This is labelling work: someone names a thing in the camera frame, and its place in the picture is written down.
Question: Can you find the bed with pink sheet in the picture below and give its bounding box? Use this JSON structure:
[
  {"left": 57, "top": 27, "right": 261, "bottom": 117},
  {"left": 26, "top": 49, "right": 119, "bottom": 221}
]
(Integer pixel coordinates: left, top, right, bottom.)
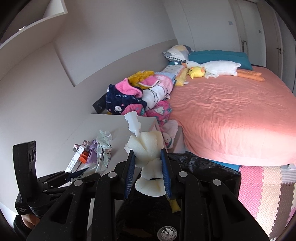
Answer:
[{"left": 162, "top": 50, "right": 296, "bottom": 167}]

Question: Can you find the white foam bottle brush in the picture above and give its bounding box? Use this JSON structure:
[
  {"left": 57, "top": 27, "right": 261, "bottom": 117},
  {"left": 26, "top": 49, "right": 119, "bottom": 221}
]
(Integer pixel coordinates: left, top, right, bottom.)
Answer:
[{"left": 124, "top": 111, "right": 170, "bottom": 197}]

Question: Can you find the purple wrapper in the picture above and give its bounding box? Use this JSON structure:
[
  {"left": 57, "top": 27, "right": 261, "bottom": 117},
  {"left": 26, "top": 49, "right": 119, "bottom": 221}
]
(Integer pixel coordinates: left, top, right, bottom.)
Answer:
[{"left": 87, "top": 140, "right": 100, "bottom": 166}]

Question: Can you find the dark wall socket panel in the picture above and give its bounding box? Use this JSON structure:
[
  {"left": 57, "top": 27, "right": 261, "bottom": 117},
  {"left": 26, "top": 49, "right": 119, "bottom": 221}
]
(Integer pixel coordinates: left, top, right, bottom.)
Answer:
[{"left": 92, "top": 94, "right": 108, "bottom": 114}]

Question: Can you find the black trash bag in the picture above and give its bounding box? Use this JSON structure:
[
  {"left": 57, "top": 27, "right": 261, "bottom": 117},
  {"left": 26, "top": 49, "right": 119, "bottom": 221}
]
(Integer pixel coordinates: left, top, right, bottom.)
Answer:
[{"left": 114, "top": 152, "right": 242, "bottom": 241}]

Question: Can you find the pink cat-print blanket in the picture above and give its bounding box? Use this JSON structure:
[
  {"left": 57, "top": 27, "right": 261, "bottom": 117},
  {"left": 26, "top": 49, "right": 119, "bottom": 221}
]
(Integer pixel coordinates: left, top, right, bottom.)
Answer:
[{"left": 125, "top": 100, "right": 173, "bottom": 123}]

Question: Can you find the white door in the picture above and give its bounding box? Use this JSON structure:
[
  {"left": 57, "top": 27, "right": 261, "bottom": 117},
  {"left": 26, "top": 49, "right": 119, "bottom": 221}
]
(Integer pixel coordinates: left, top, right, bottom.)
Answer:
[{"left": 238, "top": 0, "right": 284, "bottom": 79}]

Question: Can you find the pink white folded blanket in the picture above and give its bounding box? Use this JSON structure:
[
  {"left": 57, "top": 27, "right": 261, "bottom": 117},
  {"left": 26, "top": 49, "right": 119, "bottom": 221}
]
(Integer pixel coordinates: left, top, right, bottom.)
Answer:
[{"left": 139, "top": 74, "right": 174, "bottom": 109}]

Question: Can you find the white goose plush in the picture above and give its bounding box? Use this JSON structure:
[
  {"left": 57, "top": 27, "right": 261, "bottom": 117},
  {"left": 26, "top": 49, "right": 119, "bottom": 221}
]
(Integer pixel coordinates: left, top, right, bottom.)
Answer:
[{"left": 186, "top": 60, "right": 265, "bottom": 81}]

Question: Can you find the white bedside table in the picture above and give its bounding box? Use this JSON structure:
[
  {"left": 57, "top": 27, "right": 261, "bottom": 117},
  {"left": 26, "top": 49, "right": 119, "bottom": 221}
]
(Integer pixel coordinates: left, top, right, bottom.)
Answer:
[{"left": 37, "top": 113, "right": 185, "bottom": 241}]

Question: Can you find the pink beige foam floor mat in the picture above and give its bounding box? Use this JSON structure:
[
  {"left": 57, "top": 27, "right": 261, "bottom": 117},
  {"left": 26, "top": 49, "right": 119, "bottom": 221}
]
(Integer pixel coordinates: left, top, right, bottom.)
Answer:
[{"left": 238, "top": 162, "right": 296, "bottom": 239}]

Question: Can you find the yellow duck plush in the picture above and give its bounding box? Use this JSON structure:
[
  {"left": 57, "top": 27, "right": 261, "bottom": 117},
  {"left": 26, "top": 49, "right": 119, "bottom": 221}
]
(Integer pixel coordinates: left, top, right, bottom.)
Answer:
[{"left": 187, "top": 66, "right": 206, "bottom": 79}]

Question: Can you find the blue mat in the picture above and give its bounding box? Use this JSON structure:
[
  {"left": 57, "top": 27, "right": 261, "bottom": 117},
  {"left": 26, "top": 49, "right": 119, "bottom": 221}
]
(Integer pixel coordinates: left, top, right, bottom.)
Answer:
[{"left": 208, "top": 160, "right": 241, "bottom": 172}]

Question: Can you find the grey dotted pillow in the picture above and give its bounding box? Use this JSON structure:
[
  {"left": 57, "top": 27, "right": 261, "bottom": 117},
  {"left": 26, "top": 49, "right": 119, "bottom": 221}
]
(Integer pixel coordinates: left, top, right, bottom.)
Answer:
[{"left": 162, "top": 64, "right": 185, "bottom": 75}]

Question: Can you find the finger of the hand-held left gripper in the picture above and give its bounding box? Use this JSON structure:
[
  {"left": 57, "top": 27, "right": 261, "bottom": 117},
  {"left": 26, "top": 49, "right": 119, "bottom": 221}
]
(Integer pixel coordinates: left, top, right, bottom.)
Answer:
[
  {"left": 43, "top": 173, "right": 101, "bottom": 200},
  {"left": 38, "top": 167, "right": 89, "bottom": 186}
]

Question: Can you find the patchwork pillow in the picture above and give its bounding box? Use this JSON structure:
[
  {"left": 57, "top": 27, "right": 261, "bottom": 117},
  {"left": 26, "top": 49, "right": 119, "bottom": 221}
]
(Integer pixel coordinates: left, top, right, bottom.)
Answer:
[{"left": 162, "top": 45, "right": 195, "bottom": 62}]

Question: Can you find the yellow sponge piece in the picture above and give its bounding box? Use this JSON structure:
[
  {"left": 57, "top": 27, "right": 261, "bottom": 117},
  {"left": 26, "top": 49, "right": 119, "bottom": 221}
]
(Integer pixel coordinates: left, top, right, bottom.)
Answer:
[{"left": 169, "top": 198, "right": 181, "bottom": 213}]

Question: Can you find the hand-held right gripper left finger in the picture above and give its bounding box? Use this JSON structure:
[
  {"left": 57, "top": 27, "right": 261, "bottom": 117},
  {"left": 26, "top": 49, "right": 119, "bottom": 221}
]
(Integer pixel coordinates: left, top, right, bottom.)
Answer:
[{"left": 26, "top": 149, "right": 137, "bottom": 241}]

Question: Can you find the silver round lid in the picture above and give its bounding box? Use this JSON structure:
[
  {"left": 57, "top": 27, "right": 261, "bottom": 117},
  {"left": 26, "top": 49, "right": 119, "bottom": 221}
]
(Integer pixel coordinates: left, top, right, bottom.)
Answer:
[{"left": 157, "top": 226, "right": 177, "bottom": 241}]

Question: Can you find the clear plastic bag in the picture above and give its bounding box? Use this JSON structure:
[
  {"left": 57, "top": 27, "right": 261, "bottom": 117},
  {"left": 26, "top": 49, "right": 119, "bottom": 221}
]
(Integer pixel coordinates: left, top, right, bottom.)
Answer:
[{"left": 95, "top": 130, "right": 113, "bottom": 173}]

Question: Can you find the white cat-face garment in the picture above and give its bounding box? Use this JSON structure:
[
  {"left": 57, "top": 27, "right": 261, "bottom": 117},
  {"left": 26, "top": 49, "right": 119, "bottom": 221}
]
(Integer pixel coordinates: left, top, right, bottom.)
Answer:
[{"left": 159, "top": 119, "right": 179, "bottom": 149}]

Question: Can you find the white carton box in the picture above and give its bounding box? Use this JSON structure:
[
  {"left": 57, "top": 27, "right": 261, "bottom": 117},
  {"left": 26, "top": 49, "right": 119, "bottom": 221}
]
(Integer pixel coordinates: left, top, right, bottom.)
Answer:
[{"left": 65, "top": 146, "right": 87, "bottom": 173}]

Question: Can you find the white wall shelf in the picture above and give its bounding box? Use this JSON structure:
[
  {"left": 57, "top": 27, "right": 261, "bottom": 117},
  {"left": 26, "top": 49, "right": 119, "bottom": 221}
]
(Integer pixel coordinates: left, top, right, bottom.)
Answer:
[{"left": 0, "top": 0, "right": 68, "bottom": 49}]

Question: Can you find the yellow fleece garment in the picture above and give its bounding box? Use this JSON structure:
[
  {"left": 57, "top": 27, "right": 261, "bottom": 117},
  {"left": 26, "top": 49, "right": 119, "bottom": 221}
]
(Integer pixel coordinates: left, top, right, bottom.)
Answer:
[{"left": 128, "top": 71, "right": 155, "bottom": 90}]

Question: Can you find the person's left hand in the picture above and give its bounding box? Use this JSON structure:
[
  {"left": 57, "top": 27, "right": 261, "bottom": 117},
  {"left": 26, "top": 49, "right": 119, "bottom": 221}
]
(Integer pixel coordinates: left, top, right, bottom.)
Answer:
[{"left": 22, "top": 214, "right": 41, "bottom": 229}]

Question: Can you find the light blue folded blanket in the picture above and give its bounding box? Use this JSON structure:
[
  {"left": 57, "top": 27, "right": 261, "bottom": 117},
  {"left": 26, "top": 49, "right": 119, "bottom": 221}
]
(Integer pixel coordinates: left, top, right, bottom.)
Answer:
[{"left": 159, "top": 72, "right": 178, "bottom": 81}]

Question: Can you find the yellow corn plush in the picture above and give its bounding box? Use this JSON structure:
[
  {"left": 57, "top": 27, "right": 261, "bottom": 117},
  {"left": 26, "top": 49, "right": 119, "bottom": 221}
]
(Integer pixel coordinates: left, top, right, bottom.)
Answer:
[{"left": 173, "top": 67, "right": 189, "bottom": 87}]

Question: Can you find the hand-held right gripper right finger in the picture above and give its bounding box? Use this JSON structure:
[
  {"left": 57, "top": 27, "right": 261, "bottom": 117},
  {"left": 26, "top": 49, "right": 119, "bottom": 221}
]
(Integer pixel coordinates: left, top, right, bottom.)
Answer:
[{"left": 160, "top": 148, "right": 270, "bottom": 241}]

